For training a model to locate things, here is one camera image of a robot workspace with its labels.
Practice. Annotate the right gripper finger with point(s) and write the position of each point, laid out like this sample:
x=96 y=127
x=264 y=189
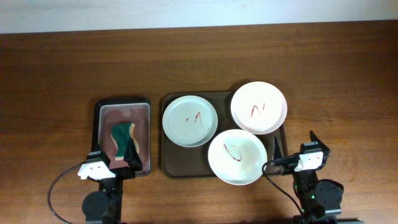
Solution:
x=314 y=138
x=277 y=152

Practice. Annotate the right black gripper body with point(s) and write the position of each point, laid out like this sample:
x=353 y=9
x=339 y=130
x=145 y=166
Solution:
x=289 y=165

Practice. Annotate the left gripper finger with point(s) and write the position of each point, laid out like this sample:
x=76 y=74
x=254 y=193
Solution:
x=131 y=156
x=96 y=148

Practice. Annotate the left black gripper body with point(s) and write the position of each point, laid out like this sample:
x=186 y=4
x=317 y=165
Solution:
x=124 y=173

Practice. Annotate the green and yellow sponge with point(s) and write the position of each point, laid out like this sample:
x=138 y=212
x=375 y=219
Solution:
x=122 y=136

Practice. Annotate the cream white plate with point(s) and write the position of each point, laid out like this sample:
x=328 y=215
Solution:
x=236 y=157

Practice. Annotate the pink plate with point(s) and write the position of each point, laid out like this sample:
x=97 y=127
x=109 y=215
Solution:
x=258 y=107

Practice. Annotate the pale green plate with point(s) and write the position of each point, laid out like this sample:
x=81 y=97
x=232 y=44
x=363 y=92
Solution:
x=189 y=121

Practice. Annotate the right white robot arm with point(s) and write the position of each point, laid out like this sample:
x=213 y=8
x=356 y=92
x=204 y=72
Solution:
x=319 y=198

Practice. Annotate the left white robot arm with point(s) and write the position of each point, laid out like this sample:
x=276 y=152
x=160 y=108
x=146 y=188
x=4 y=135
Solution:
x=104 y=205

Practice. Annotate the black tray with soapy water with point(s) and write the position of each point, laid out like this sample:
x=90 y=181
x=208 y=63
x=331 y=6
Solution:
x=128 y=109

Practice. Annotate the large brown serving tray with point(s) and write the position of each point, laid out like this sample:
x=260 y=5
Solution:
x=187 y=162

